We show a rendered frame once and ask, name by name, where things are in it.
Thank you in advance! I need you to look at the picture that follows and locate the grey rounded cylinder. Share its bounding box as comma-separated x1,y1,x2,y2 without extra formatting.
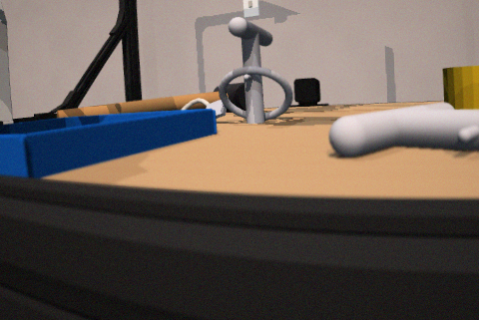
229,17,272,47

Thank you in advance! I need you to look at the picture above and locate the yellow cylinder with center hole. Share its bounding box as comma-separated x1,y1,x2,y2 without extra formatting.
442,66,479,110

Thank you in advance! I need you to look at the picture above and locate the black rubber mallet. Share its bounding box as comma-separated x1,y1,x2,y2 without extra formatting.
57,83,245,118

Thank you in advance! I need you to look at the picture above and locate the grey post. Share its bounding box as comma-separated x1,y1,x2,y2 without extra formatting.
241,33,264,124

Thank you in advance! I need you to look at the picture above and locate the blue tray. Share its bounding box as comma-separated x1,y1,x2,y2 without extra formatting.
0,109,217,178

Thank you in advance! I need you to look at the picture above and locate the grey metal ring with white cord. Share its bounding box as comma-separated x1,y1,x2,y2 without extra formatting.
182,66,293,120

